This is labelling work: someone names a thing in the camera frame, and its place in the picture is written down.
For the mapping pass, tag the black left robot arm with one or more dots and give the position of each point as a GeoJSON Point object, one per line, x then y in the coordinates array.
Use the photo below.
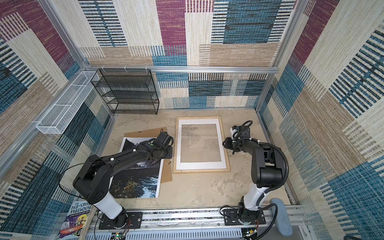
{"type": "Point", "coordinates": [93, 180]}

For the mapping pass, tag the light wooden picture frame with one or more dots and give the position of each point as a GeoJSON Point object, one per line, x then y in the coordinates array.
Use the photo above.
{"type": "Point", "coordinates": [174, 171]}

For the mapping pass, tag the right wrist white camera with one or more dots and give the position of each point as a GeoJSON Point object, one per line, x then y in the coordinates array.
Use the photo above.
{"type": "Point", "coordinates": [234, 132]}

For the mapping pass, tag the white photo mat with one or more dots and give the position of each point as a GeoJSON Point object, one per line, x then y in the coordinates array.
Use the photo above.
{"type": "Point", "coordinates": [180, 144]}

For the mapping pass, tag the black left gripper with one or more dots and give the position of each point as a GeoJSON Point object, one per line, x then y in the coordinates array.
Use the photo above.
{"type": "Point", "coordinates": [170, 152]}

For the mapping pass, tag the white bordered dark photo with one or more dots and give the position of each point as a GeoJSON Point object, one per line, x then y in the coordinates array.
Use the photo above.
{"type": "Point", "coordinates": [142, 180]}

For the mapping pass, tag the black wire mesh shelf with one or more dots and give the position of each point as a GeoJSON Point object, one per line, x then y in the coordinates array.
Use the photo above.
{"type": "Point", "coordinates": [127, 91]}

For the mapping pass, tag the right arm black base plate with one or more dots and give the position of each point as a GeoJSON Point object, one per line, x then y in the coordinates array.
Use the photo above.
{"type": "Point", "coordinates": [231, 218]}

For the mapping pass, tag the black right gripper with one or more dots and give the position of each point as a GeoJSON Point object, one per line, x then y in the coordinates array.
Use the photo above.
{"type": "Point", "coordinates": [228, 145]}

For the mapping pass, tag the grey blue padded object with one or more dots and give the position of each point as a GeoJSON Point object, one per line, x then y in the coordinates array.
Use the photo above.
{"type": "Point", "coordinates": [282, 220]}

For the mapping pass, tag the colourful treehouse book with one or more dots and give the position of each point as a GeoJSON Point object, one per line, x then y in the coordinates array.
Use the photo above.
{"type": "Point", "coordinates": [75, 220]}

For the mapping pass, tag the brown cardboard backing board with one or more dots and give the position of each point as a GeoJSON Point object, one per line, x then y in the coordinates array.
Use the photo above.
{"type": "Point", "coordinates": [153, 133]}

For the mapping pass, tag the white wire mesh basket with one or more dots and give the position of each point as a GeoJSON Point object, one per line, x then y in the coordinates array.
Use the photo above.
{"type": "Point", "coordinates": [59, 116]}

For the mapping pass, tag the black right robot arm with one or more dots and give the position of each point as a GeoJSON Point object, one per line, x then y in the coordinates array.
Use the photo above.
{"type": "Point", "coordinates": [269, 172]}

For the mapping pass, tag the aluminium front rail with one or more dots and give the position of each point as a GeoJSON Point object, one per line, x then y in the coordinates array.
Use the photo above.
{"type": "Point", "coordinates": [181, 224]}

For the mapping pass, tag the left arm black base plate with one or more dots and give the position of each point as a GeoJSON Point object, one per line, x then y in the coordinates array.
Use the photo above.
{"type": "Point", "coordinates": [135, 219]}

